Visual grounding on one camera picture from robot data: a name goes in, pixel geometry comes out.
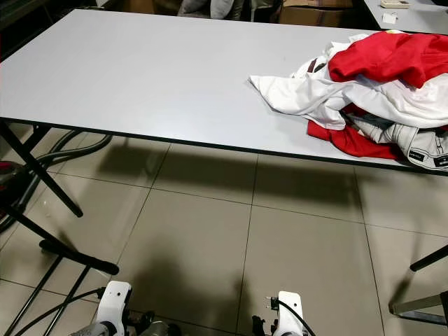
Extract red garment with white stripes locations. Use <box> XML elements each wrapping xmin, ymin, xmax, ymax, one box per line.
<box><xmin>307</xmin><ymin>104</ymin><xmax>405</xmax><ymax>160</ymax></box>

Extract light grey trousers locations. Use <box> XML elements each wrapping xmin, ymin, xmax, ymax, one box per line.
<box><xmin>349</xmin><ymin>112</ymin><xmax>448</xmax><ymax>171</ymax></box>

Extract brown cardboard box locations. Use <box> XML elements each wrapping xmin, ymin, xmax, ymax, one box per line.
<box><xmin>279</xmin><ymin>3</ymin><xmax>368</xmax><ymax>27</ymax></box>

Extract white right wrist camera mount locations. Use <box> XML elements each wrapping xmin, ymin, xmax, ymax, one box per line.
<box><xmin>275</xmin><ymin>291</ymin><xmax>304</xmax><ymax>336</ymax></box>

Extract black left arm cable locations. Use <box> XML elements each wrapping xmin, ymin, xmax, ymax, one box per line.
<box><xmin>35</xmin><ymin>287</ymin><xmax>106</xmax><ymax>334</ymax></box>

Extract grey metal frame bar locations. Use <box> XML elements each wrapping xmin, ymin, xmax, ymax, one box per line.
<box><xmin>388</xmin><ymin>290</ymin><xmax>448</xmax><ymax>326</ymax></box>

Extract grey vacuum hose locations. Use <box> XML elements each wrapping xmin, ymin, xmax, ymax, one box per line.
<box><xmin>0</xmin><ymin>129</ymin><xmax>114</xmax><ymax>232</ymax></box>

